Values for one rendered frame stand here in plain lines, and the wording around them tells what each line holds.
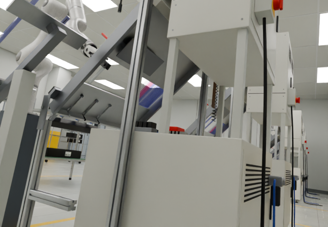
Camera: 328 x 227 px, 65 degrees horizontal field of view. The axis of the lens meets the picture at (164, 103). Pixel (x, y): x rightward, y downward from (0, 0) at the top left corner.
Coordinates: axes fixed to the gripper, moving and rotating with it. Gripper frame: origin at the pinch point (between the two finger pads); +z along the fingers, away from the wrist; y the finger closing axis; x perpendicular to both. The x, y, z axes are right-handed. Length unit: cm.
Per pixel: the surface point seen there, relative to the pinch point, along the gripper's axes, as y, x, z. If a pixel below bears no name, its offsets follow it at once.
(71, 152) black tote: 171, 164, -140
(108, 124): 30.4, 32.8, -0.7
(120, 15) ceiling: 235, -39, -299
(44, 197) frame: -13, 58, 31
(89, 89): 1.1, 15.6, -0.8
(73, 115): 2.9, 32.8, -1.0
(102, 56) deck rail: -10.1, -3.9, 6.3
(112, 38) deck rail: -10.1, -13.2, 4.8
